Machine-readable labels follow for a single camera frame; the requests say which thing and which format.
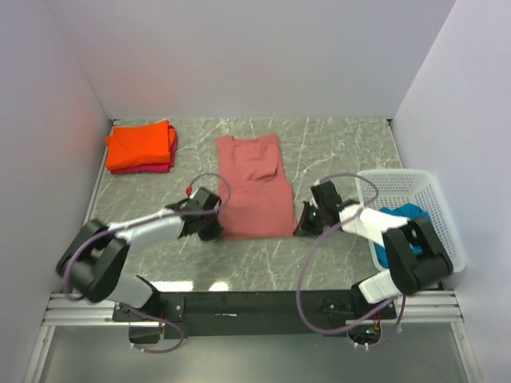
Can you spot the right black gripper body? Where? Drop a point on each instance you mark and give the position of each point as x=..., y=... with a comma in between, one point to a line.
x=312, y=223

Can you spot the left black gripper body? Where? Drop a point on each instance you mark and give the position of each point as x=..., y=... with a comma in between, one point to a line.
x=210, y=227

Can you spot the salmon pink t shirt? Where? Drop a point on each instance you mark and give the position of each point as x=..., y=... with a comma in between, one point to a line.
x=260, y=198

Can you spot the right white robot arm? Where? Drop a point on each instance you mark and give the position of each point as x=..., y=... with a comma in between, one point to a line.
x=416, y=257

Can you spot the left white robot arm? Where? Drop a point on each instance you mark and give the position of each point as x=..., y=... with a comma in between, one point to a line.
x=94, y=261

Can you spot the white plastic basket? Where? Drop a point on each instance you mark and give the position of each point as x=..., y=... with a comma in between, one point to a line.
x=395, y=188

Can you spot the folded magenta t shirt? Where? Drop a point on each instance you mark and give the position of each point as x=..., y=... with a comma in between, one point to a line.
x=139, y=169

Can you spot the blue t shirt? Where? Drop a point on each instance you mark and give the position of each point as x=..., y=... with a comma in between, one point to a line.
x=407, y=210

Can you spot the black base beam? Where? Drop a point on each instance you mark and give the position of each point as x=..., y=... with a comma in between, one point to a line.
x=230, y=313

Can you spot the folded orange t shirt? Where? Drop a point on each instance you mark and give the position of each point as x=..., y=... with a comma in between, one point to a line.
x=137, y=145

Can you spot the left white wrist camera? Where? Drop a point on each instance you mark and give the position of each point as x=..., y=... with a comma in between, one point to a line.
x=191, y=191

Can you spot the aluminium rail frame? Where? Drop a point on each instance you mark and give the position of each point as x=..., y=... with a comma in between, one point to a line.
x=428, y=306

